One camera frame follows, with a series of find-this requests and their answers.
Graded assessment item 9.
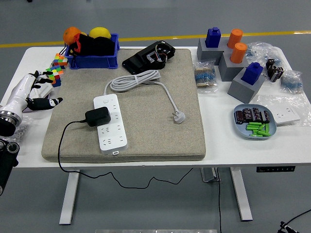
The grey-brown mat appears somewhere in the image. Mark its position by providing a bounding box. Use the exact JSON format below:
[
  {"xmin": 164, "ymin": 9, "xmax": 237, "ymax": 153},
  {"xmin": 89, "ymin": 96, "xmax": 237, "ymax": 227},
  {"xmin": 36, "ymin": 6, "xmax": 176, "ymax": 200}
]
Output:
[{"xmin": 41, "ymin": 48, "xmax": 207, "ymax": 164}]

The orange cylinder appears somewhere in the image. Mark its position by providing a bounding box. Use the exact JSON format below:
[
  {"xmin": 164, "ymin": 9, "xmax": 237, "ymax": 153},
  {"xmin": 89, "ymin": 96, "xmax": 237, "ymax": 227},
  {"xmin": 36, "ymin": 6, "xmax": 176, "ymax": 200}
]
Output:
[
  {"xmin": 226, "ymin": 29, "xmax": 244, "ymax": 49},
  {"xmin": 229, "ymin": 42, "xmax": 248, "ymax": 64}
]

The black table control panel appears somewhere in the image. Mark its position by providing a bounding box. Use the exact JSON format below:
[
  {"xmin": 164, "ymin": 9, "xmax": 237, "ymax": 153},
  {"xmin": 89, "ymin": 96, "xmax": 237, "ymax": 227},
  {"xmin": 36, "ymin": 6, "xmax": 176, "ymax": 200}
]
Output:
[{"xmin": 256, "ymin": 166, "xmax": 296, "ymax": 173}]

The white table leg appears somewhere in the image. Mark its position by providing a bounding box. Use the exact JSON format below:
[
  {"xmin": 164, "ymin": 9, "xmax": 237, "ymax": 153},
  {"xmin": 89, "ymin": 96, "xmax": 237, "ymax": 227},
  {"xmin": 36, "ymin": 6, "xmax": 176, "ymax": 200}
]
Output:
[
  {"xmin": 229, "ymin": 167, "xmax": 253, "ymax": 221},
  {"xmin": 59, "ymin": 169, "xmax": 81, "ymax": 225}
]

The small bag of blue parts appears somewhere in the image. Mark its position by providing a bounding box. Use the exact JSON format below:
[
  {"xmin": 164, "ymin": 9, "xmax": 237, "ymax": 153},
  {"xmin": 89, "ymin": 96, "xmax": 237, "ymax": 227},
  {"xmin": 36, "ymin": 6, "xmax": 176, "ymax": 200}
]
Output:
[{"xmin": 279, "ymin": 69, "xmax": 304, "ymax": 94}]

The clear bag around socket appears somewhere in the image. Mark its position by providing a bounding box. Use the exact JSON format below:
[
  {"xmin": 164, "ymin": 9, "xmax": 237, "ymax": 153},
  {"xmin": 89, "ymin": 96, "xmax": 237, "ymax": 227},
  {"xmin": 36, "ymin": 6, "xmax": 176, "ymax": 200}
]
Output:
[{"xmin": 257, "ymin": 93, "xmax": 311, "ymax": 127}]

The white power strip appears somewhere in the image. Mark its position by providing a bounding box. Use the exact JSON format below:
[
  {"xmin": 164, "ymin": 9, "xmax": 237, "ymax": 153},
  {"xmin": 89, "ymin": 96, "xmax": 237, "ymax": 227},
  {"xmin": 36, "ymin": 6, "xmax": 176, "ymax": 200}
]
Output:
[{"xmin": 93, "ymin": 94, "xmax": 129, "ymax": 155}]

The black drawstring bag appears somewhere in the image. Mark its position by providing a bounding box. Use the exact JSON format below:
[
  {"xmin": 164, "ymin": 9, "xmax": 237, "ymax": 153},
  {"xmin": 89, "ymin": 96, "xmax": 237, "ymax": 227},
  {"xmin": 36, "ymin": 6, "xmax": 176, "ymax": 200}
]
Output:
[{"xmin": 60, "ymin": 33, "xmax": 116, "ymax": 58}]

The blue-grey plate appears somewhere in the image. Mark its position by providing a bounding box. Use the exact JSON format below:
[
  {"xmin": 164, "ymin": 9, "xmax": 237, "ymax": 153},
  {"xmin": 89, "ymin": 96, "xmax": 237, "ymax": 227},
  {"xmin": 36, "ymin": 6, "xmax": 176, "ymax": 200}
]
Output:
[{"xmin": 233, "ymin": 103, "xmax": 277, "ymax": 141}]

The large clear plastic bag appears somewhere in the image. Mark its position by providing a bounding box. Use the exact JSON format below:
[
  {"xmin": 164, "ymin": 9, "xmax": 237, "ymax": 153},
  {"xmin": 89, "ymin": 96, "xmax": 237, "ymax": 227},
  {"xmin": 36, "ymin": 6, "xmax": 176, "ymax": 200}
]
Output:
[{"xmin": 245, "ymin": 41, "xmax": 286, "ymax": 73}]

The white wall socket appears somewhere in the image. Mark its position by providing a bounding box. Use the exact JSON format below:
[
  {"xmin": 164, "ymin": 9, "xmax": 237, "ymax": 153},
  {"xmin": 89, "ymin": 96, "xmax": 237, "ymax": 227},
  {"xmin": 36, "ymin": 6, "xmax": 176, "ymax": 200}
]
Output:
[{"xmin": 272, "ymin": 104, "xmax": 301, "ymax": 126}]

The blue peg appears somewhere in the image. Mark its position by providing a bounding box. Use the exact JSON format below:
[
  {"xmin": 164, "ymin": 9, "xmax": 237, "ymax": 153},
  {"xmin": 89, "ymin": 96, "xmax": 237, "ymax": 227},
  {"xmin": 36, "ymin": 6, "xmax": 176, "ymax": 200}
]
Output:
[
  {"xmin": 241, "ymin": 62, "xmax": 264, "ymax": 86},
  {"xmin": 205, "ymin": 27, "xmax": 222, "ymax": 49}
]

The black plug adapter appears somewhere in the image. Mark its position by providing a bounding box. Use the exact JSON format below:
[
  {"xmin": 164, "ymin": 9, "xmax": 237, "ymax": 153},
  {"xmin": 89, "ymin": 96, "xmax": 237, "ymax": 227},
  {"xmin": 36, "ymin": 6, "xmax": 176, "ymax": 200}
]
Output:
[{"xmin": 85, "ymin": 106, "xmax": 112, "ymax": 127}]

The small colourful puzzle cube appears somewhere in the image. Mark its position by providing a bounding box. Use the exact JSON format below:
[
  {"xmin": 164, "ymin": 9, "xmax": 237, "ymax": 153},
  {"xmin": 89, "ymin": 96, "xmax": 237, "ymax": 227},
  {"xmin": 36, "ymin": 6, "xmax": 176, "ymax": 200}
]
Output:
[{"xmin": 52, "ymin": 53, "xmax": 69, "ymax": 69}]

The silver under-table bracket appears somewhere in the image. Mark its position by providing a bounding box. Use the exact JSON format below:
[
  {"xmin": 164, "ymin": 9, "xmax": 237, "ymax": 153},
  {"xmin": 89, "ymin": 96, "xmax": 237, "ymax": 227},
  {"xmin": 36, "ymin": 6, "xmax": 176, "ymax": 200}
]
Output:
[{"xmin": 200, "ymin": 167, "xmax": 221, "ymax": 183}]

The black electronic housing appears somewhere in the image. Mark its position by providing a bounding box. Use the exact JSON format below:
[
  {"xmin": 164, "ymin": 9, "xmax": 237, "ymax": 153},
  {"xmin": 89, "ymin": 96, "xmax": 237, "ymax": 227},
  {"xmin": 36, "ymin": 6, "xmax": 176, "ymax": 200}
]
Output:
[{"xmin": 121, "ymin": 40, "xmax": 176, "ymax": 75}]

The black hanging cable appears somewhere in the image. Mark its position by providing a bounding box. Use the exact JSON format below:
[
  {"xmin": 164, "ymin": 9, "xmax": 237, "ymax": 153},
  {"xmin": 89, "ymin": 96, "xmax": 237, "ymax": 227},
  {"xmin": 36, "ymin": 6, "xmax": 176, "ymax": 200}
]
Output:
[{"xmin": 216, "ymin": 167, "xmax": 223, "ymax": 233}]

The yellow lemon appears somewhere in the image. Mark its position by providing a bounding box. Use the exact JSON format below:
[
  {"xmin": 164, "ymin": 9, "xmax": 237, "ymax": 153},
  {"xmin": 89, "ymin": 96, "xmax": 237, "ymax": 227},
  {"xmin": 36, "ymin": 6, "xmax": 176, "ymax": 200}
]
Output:
[{"xmin": 88, "ymin": 27, "xmax": 112, "ymax": 39}]

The grey block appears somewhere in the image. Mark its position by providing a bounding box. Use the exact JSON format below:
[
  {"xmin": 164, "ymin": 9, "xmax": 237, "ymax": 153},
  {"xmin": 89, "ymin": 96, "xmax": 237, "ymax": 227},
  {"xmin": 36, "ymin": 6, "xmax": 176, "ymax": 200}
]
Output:
[
  {"xmin": 227, "ymin": 67, "xmax": 266, "ymax": 104},
  {"xmin": 218, "ymin": 51, "xmax": 250, "ymax": 82},
  {"xmin": 196, "ymin": 37, "xmax": 231, "ymax": 66}
]

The large colourful puzzle cube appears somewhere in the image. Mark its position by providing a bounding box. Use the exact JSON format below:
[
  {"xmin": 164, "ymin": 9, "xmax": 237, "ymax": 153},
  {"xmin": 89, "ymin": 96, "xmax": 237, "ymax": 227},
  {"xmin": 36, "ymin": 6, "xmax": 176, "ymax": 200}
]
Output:
[{"xmin": 45, "ymin": 65, "xmax": 65, "ymax": 88}]

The thin black adapter cord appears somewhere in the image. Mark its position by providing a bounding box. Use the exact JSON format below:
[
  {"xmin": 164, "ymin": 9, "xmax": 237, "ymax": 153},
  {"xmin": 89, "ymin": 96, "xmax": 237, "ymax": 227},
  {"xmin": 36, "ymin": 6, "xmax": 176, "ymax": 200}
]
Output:
[{"xmin": 57, "ymin": 118, "xmax": 194, "ymax": 189}]

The blue plastic bin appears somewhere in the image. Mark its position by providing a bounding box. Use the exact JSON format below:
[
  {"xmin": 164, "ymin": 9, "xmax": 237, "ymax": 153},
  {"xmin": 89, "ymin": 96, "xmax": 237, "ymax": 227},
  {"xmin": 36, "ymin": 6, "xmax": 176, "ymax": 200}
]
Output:
[{"xmin": 64, "ymin": 33, "xmax": 121, "ymax": 70}]

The clear bag of screws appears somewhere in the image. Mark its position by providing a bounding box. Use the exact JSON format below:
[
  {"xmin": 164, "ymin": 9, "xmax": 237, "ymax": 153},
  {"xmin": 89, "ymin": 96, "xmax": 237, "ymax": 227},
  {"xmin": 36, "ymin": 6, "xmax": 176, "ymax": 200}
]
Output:
[{"xmin": 9, "ymin": 114, "xmax": 34, "ymax": 144}]

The grey power strip cord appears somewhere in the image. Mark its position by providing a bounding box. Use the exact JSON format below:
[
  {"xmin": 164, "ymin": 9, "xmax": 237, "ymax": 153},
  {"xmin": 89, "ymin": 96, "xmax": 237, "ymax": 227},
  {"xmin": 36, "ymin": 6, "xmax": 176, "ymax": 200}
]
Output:
[{"xmin": 104, "ymin": 69, "xmax": 186, "ymax": 125}]

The black floor cable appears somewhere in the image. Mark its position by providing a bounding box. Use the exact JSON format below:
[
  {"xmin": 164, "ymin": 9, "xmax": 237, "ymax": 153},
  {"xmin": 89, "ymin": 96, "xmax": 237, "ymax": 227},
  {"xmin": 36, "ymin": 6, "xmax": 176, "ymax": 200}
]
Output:
[{"xmin": 285, "ymin": 209, "xmax": 311, "ymax": 225}]

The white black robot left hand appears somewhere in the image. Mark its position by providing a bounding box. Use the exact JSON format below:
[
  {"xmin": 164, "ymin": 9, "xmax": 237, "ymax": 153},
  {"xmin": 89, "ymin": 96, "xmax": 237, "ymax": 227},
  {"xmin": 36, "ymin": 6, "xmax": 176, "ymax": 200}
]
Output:
[{"xmin": 1, "ymin": 70, "xmax": 63, "ymax": 114}]

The clear bag of resistors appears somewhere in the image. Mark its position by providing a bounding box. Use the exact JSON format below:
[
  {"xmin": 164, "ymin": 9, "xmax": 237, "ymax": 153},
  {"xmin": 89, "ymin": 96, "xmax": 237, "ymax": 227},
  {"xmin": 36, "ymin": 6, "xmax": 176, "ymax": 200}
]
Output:
[{"xmin": 192, "ymin": 60, "xmax": 219, "ymax": 95}]

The white wall switch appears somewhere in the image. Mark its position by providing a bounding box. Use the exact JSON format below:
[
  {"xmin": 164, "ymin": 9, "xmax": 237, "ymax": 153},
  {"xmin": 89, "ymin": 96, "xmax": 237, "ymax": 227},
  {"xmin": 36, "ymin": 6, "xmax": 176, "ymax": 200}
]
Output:
[{"xmin": 30, "ymin": 77, "xmax": 54, "ymax": 99}]

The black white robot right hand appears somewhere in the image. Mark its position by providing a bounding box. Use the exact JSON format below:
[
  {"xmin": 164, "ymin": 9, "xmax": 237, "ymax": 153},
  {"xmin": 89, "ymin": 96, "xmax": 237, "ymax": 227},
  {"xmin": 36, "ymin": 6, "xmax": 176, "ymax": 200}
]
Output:
[{"xmin": 279, "ymin": 220, "xmax": 296, "ymax": 233}]

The orange fruit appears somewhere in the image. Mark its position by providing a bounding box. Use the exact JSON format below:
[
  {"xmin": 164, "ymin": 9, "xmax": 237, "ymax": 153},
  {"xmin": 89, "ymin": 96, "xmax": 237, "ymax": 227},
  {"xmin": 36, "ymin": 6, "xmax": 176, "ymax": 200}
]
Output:
[{"xmin": 63, "ymin": 26, "xmax": 82, "ymax": 46}]

